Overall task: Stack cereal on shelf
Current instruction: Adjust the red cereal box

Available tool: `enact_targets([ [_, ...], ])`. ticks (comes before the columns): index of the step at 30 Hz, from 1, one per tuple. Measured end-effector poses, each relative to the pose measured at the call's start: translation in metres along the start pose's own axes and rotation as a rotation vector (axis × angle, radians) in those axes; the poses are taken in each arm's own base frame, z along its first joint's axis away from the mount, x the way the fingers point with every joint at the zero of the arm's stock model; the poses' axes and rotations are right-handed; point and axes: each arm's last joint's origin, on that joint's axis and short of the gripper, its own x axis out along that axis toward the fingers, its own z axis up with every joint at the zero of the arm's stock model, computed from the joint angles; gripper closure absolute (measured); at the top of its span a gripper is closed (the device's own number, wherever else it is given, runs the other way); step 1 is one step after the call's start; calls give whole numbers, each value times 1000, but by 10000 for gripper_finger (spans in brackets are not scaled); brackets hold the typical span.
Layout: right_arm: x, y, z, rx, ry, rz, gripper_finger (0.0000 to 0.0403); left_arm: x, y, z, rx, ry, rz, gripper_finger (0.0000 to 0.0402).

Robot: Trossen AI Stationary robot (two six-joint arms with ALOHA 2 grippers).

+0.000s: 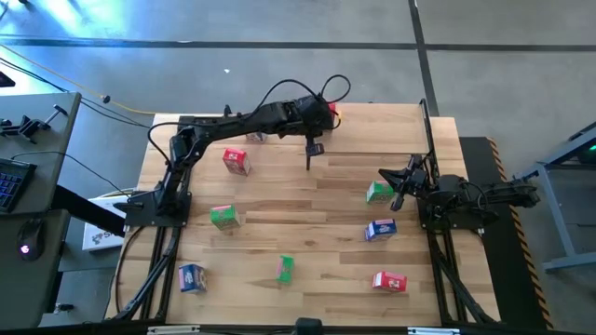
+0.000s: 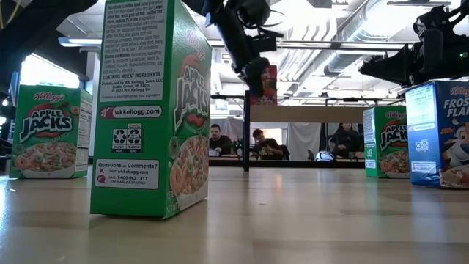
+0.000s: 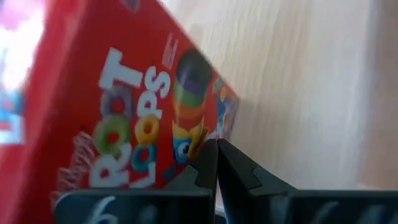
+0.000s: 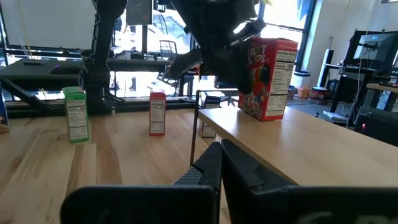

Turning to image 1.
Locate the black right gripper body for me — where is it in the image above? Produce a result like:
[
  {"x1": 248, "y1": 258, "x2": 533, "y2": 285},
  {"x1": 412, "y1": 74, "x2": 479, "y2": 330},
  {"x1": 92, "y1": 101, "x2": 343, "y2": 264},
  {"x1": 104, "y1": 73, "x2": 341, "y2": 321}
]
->
[{"x1": 391, "y1": 154, "x2": 429, "y2": 213}]

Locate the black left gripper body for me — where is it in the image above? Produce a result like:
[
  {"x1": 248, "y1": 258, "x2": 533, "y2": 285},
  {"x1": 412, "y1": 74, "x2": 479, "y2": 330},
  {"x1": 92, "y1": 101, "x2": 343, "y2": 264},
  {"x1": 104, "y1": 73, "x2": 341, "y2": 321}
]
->
[{"x1": 291, "y1": 94, "x2": 338, "y2": 158}]

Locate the green Apple Jacks cereal box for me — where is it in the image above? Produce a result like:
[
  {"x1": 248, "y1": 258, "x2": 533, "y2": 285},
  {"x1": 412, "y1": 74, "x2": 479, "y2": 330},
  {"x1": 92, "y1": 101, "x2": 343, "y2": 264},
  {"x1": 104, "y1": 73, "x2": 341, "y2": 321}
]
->
[
  {"x1": 365, "y1": 180, "x2": 396, "y2": 206},
  {"x1": 275, "y1": 254, "x2": 296, "y2": 286},
  {"x1": 209, "y1": 203, "x2": 242, "y2": 232}
]

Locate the black hazard-striped floor mat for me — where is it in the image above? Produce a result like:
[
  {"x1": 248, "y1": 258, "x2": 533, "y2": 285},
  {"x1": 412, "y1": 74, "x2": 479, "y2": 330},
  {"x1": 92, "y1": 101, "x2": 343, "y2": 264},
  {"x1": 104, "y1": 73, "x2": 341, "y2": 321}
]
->
[{"x1": 458, "y1": 136, "x2": 556, "y2": 331}]

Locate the grey metal stand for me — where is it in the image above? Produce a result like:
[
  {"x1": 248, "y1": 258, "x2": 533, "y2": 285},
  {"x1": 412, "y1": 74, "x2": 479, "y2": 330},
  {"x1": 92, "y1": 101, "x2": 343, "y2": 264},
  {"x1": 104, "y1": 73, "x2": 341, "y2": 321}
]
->
[{"x1": 513, "y1": 121, "x2": 596, "y2": 273}]

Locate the black device with green light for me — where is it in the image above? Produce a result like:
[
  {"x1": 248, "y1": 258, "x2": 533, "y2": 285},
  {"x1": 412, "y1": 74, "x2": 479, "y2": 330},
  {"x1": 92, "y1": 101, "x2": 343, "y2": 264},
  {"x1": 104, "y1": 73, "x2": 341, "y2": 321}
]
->
[{"x1": 576, "y1": 143, "x2": 596, "y2": 164}]

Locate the white printed box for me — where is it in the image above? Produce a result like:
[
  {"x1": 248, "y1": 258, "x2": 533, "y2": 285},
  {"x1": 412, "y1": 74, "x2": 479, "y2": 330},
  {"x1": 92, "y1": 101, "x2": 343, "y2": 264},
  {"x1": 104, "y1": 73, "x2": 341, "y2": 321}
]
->
[{"x1": 82, "y1": 188, "x2": 141, "y2": 252}]

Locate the black desk support beam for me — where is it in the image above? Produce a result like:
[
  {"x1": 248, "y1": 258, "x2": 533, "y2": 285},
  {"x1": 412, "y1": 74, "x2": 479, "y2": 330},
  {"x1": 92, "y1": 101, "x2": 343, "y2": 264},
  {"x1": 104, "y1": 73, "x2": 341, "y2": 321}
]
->
[{"x1": 50, "y1": 185, "x2": 127, "y2": 236}]

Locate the grey desk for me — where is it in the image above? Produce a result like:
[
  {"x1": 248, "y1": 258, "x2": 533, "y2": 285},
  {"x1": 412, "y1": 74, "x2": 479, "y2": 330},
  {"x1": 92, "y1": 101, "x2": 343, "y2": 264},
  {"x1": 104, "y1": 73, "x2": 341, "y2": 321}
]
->
[{"x1": 0, "y1": 91, "x2": 83, "y2": 329}]

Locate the black desk clamp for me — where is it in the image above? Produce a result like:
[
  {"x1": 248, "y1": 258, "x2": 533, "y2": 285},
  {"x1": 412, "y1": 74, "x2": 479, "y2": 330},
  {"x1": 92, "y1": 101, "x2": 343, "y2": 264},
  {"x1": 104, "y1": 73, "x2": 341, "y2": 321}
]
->
[{"x1": 0, "y1": 104, "x2": 70, "y2": 144}]

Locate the black computer mouse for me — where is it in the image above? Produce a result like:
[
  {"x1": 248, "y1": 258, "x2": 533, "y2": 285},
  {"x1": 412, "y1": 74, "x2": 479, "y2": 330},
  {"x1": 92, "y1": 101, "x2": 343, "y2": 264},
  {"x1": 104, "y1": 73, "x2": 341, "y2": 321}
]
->
[{"x1": 17, "y1": 218, "x2": 47, "y2": 261}]

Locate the black backlit keyboard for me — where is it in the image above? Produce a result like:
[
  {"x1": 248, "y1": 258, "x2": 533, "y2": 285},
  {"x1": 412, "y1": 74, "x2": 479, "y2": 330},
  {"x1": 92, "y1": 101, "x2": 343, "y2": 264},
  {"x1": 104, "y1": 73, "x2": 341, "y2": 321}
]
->
[{"x1": 0, "y1": 156, "x2": 37, "y2": 214}]

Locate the black aluminium table frame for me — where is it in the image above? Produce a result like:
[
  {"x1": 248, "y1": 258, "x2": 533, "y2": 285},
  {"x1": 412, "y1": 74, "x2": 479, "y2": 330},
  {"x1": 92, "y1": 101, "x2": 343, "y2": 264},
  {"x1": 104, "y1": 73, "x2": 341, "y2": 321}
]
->
[
  {"x1": 105, "y1": 114, "x2": 262, "y2": 323},
  {"x1": 417, "y1": 97, "x2": 502, "y2": 326}
]

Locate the silver metal bracket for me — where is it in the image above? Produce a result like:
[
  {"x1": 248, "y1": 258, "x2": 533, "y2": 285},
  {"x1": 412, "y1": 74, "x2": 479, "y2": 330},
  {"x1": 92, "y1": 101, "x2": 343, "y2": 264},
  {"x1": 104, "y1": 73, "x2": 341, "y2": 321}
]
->
[
  {"x1": 408, "y1": 327, "x2": 461, "y2": 335},
  {"x1": 147, "y1": 325, "x2": 201, "y2": 335}
]

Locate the black aluminium frame crossbar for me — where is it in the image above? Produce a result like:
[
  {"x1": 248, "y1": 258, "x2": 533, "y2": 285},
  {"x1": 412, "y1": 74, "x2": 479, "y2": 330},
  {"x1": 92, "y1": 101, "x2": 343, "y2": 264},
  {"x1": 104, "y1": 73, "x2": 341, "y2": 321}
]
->
[{"x1": 0, "y1": 319, "x2": 596, "y2": 335}]

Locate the yellow floor cable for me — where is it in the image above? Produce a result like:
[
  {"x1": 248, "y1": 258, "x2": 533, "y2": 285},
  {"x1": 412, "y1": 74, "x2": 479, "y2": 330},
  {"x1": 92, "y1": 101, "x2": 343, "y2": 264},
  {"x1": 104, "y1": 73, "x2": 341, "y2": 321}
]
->
[{"x1": 0, "y1": 43, "x2": 157, "y2": 116}]

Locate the black floor cable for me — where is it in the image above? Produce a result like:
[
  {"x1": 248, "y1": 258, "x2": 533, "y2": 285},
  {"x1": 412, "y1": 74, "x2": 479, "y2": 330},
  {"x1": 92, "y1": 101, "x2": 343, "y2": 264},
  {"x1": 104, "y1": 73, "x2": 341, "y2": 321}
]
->
[{"x1": 0, "y1": 56, "x2": 153, "y2": 129}]

